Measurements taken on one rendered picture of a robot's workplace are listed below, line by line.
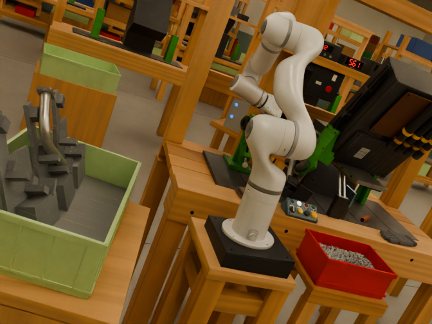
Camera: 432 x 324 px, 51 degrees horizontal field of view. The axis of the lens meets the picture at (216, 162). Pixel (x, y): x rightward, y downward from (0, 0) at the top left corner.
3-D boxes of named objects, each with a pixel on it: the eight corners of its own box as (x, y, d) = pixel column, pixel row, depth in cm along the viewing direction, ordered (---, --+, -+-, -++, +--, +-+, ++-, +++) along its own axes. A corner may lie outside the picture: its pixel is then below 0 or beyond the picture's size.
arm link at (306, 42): (259, 156, 149) (303, 168, 153) (274, 145, 138) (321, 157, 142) (274, 29, 165) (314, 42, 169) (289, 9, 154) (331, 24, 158)
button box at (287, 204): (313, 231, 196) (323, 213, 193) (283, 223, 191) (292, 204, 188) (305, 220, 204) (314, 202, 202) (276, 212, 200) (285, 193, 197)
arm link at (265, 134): (286, 198, 148) (312, 130, 141) (233, 186, 144) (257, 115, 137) (276, 183, 159) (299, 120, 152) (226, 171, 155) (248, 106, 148)
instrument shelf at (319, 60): (422, 105, 237) (426, 98, 236) (270, 46, 210) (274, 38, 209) (396, 94, 259) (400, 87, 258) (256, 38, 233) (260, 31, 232)
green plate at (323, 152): (322, 176, 212) (351, 140, 208) (309, 167, 209) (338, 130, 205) (313, 166, 222) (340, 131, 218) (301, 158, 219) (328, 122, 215)
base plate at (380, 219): (417, 244, 227) (419, 240, 227) (216, 188, 195) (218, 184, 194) (375, 205, 265) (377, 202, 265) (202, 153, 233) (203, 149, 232)
